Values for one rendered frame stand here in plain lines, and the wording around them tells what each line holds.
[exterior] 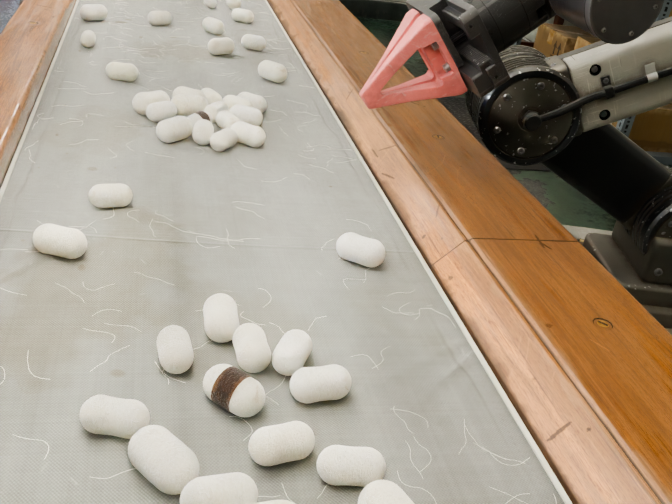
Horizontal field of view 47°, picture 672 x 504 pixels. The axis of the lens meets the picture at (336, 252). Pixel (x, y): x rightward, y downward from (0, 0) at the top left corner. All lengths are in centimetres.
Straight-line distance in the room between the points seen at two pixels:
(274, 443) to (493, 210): 31
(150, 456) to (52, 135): 42
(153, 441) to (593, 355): 25
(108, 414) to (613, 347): 28
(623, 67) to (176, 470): 80
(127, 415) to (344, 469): 10
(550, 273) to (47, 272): 32
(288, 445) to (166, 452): 6
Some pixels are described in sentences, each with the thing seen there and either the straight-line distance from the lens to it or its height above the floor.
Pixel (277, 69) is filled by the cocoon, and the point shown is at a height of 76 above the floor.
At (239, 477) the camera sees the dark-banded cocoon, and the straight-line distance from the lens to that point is 34.
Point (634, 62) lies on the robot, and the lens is 102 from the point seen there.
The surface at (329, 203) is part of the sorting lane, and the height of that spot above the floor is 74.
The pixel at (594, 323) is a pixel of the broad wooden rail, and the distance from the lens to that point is 49.
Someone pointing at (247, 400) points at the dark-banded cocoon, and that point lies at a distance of 38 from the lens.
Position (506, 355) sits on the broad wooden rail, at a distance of 46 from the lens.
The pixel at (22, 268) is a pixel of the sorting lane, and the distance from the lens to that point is 51.
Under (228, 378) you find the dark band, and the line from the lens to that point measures 38.
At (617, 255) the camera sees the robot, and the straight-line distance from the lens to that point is 120.
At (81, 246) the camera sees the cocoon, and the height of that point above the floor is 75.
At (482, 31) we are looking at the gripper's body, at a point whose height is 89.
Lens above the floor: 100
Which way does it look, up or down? 28 degrees down
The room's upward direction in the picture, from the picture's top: 9 degrees clockwise
